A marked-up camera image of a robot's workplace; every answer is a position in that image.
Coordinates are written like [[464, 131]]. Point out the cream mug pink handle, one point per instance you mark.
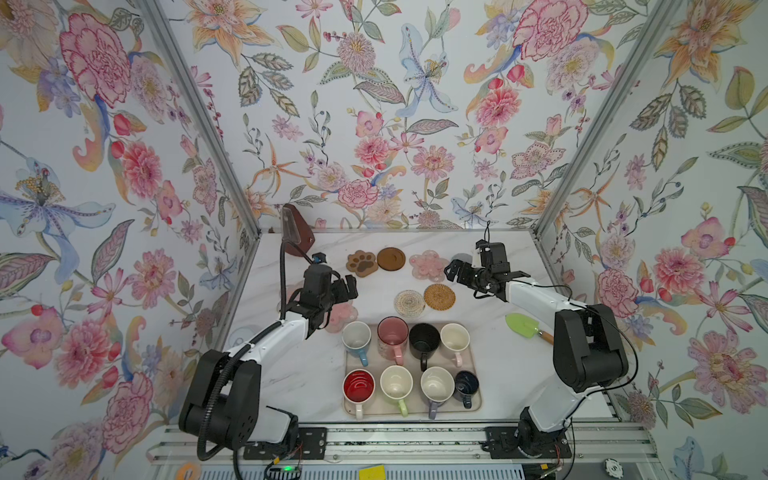
[[455, 340]]

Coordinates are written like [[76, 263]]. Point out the green silicone spatula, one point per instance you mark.
[[527, 327]]

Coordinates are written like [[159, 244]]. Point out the white mug purple handle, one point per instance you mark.
[[438, 385]]

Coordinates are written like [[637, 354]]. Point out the red interior white mug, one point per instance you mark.
[[358, 388]]

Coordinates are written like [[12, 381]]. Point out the white mug blue handle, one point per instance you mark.
[[356, 338]]

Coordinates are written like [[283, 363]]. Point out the grey blue round coaster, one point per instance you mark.
[[467, 258]]

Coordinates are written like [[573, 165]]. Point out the cream mug green handle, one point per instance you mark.
[[396, 383]]

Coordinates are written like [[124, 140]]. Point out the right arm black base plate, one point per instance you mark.
[[511, 442]]

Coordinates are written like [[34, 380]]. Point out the aluminium front rail frame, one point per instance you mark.
[[441, 450]]

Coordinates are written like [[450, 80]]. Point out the small dark navy mug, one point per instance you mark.
[[466, 386]]

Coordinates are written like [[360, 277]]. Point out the white embroidered round coaster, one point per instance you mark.
[[409, 304]]

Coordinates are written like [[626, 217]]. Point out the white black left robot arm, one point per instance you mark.
[[223, 407]]

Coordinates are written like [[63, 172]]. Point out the white round table sticker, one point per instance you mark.
[[239, 336]]

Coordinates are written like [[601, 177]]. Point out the woven rattan round coaster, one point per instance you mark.
[[439, 297]]

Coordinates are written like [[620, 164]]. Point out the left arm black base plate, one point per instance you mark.
[[306, 443]]

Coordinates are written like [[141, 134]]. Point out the beige serving tray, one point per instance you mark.
[[380, 405]]

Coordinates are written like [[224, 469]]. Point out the orange tape roll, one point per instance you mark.
[[189, 471]]

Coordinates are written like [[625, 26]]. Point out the yellow sticky note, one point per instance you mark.
[[377, 472]]

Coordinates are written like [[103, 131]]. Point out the brown paw shaped coaster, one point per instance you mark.
[[362, 263]]

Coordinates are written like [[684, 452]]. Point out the brown wooden metronome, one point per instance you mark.
[[296, 231]]

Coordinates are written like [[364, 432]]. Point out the black mug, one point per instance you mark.
[[424, 341]]

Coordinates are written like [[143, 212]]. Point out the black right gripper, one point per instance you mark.
[[466, 269]]

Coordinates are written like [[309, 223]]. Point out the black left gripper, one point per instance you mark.
[[343, 295]]

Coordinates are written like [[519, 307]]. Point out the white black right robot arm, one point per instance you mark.
[[588, 351]]

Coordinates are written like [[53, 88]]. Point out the pink flower coaster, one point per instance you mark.
[[429, 265], [341, 315]]

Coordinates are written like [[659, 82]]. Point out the brown round wooden coaster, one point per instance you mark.
[[391, 259]]

